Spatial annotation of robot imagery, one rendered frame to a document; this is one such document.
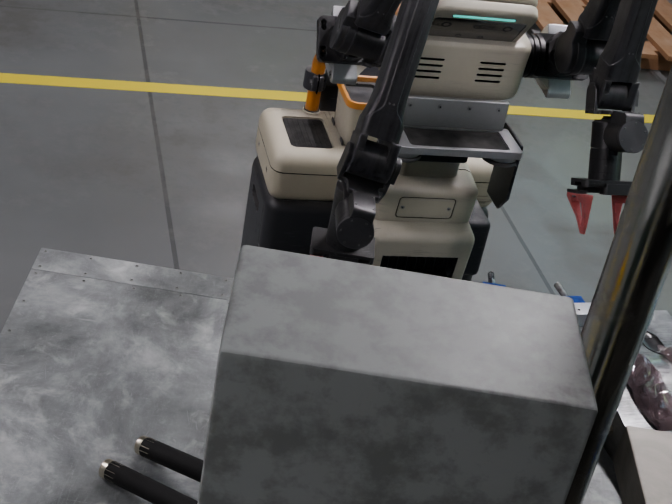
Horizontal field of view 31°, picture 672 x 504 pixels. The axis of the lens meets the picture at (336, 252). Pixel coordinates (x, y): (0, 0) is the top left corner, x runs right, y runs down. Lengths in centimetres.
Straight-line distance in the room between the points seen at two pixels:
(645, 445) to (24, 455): 93
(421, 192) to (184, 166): 188
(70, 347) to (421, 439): 112
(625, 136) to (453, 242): 51
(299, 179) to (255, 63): 243
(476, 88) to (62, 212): 186
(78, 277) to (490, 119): 84
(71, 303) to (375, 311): 117
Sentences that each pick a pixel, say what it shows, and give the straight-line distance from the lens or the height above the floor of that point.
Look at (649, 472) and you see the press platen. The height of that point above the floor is 129.
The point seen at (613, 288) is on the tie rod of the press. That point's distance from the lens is 119.
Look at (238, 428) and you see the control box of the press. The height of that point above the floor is 140.
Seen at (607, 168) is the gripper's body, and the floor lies 111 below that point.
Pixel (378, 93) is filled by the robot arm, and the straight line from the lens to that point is 180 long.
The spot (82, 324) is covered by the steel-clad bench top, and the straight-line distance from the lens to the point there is 206.
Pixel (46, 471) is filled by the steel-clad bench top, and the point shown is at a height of 80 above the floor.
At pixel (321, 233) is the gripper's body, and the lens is 192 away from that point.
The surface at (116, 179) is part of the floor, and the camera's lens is 408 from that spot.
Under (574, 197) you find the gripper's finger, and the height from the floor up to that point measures 104.
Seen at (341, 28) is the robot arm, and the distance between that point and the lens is 212.
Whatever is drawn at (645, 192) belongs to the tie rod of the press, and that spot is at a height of 154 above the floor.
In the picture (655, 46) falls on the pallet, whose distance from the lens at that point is 593.
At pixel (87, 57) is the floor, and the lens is 494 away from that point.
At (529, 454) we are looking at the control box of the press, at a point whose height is 142.
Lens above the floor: 203
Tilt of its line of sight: 32 degrees down
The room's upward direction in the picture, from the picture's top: 11 degrees clockwise
